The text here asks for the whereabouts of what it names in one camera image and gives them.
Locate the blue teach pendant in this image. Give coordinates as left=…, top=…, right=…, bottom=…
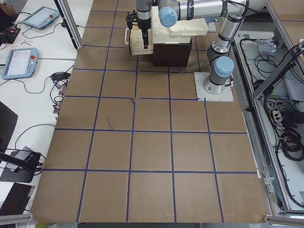
left=1, top=47, right=39, bottom=80
left=22, top=6, right=60, bottom=29

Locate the cream plastic box lid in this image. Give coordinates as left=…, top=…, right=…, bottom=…
left=151, top=6, right=190, bottom=44

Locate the dark brown wooden cabinet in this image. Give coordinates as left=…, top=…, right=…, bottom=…
left=152, top=41, right=192, bottom=67

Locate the aluminium frame post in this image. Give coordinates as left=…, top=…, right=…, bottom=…
left=54, top=0, right=83, bottom=51

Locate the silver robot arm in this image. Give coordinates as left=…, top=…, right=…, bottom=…
left=135, top=0, right=267, bottom=95

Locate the cream plastic tray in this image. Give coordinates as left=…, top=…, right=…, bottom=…
left=152, top=18, right=209, bottom=37

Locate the light wooden drawer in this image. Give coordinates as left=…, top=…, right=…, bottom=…
left=124, top=27, right=153, bottom=56

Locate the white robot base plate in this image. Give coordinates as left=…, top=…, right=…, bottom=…
left=194, top=72, right=234, bottom=102

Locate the lower blue teach pendant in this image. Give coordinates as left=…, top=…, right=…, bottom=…
left=1, top=47, right=39, bottom=80

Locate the upper blue teach pendant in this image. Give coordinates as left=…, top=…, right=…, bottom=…
left=22, top=6, right=60, bottom=29

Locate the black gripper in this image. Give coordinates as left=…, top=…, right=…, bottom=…
left=137, top=18, right=151, bottom=49

